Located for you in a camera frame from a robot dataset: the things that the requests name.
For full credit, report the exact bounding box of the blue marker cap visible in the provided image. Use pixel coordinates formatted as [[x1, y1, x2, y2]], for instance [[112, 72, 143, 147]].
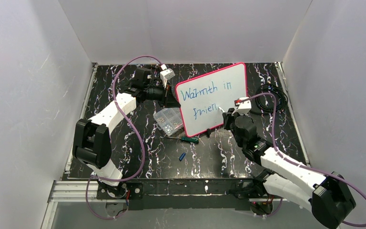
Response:
[[179, 153, 186, 161]]

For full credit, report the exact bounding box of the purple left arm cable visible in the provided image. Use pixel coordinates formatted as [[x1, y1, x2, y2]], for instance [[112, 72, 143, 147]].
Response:
[[85, 55, 163, 221]]

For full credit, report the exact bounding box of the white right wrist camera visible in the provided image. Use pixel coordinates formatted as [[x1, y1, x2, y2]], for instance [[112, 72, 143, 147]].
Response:
[[233, 97, 252, 115]]

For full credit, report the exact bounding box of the aluminium rail left edge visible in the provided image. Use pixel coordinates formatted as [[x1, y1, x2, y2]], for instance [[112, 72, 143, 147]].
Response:
[[41, 63, 98, 229]]

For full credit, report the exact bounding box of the aluminium rail right edge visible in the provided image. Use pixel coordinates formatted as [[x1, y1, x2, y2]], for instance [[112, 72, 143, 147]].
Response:
[[274, 62, 311, 167]]

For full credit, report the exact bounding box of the pink framed whiteboard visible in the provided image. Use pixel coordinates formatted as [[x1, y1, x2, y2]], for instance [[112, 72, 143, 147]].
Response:
[[175, 62, 247, 137]]

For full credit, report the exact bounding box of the aluminium rail edge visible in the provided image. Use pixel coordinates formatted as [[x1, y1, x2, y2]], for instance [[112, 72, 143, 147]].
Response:
[[41, 63, 98, 229], [274, 62, 311, 167]]

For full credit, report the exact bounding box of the clear plastic screw box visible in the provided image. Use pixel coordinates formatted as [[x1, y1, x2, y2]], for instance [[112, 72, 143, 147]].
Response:
[[153, 108, 183, 136]]

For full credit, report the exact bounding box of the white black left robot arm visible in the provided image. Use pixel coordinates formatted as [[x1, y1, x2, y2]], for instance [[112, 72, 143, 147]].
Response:
[[72, 64, 181, 187]]

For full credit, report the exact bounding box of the large coiled black cable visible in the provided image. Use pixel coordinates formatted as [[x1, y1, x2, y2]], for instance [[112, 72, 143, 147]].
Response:
[[254, 83, 288, 115]]

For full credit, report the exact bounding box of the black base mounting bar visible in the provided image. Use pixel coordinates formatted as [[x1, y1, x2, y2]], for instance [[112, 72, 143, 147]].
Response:
[[96, 178, 280, 213]]

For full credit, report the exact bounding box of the green handled screwdriver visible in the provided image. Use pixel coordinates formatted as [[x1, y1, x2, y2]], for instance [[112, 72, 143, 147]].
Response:
[[167, 136, 199, 144]]

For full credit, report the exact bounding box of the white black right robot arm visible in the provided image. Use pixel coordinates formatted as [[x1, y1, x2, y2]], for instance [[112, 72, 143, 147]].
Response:
[[222, 108, 356, 229]]

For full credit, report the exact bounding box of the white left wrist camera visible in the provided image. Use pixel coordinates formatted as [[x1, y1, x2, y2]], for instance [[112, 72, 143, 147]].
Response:
[[160, 64, 175, 88]]

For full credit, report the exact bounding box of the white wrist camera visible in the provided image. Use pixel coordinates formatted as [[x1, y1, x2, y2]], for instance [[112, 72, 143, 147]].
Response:
[[233, 97, 252, 115], [160, 64, 175, 88]]

